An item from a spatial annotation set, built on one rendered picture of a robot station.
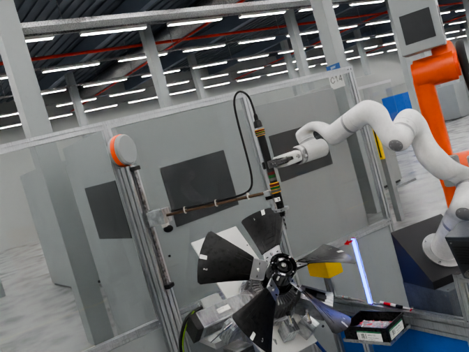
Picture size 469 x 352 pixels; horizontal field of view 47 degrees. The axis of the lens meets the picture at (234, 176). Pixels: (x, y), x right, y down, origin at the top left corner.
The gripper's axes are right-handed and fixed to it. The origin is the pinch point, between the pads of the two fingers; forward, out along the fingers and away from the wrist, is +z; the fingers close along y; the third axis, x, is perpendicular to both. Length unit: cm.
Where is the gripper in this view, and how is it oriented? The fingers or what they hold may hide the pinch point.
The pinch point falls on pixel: (269, 164)
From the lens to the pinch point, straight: 232.1
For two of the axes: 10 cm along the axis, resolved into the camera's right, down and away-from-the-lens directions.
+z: -8.3, 2.6, -4.9
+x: -2.7, -9.6, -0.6
